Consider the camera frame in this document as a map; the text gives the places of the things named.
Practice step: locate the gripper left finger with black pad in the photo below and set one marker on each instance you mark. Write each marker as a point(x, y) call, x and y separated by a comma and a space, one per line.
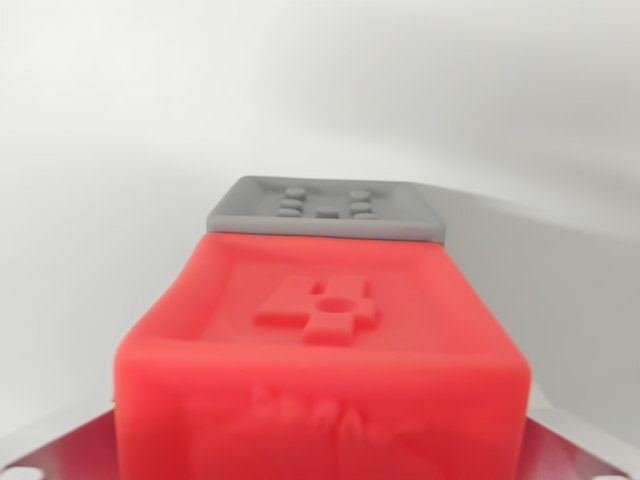
point(75, 445)

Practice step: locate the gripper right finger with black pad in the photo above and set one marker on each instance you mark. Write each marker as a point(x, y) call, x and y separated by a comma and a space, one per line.
point(570, 457)

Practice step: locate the grey embossed rubber cube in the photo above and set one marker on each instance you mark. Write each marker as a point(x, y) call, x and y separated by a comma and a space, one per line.
point(250, 210)

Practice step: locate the red embossed rubber cube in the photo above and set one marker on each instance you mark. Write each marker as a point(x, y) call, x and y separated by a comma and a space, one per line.
point(320, 395)

